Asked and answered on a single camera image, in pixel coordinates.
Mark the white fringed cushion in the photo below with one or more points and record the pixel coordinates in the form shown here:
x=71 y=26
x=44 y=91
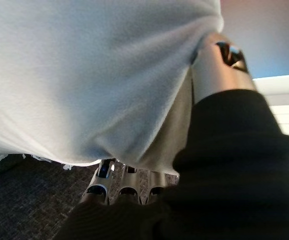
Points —
x=84 y=75

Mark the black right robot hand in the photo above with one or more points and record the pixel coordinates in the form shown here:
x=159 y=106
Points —
x=234 y=175

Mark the grey fabric armchair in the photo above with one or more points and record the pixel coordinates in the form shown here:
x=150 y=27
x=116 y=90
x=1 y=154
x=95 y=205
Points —
x=29 y=200

